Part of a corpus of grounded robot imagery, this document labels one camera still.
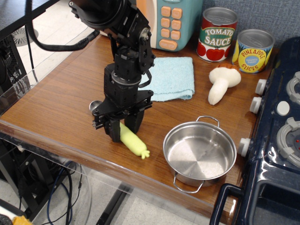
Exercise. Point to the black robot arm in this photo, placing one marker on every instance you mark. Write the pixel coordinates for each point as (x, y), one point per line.
(129, 33)

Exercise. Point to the black table leg frame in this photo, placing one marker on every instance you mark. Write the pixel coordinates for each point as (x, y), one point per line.
(114, 204)

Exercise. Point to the teal toy microwave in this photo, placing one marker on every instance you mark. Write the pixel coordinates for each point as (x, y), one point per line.
(172, 22)

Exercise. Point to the stainless steel pot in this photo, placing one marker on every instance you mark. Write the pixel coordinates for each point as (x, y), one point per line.
(199, 154)

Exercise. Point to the dark blue toy stove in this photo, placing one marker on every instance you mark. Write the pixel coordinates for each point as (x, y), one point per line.
(270, 192)

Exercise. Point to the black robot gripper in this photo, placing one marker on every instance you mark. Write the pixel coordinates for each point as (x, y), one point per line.
(122, 102)

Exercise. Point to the pineapple slices can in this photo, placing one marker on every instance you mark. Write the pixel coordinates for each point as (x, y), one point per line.
(252, 50)

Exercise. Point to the black computer tower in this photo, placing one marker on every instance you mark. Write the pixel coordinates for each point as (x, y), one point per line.
(11, 66)

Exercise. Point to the light blue folded cloth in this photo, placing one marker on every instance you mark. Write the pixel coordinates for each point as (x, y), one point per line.
(172, 78)

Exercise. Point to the tomato sauce can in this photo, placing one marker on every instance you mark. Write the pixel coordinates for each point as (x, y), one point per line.
(216, 33)

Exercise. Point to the white plush mushroom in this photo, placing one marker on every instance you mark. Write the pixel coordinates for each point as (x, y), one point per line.
(222, 77)

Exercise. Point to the clear acrylic table guard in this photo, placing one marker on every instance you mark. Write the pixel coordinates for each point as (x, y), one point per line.
(48, 112)

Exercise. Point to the green handled ice cream scoop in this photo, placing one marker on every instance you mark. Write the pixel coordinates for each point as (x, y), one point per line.
(131, 141)

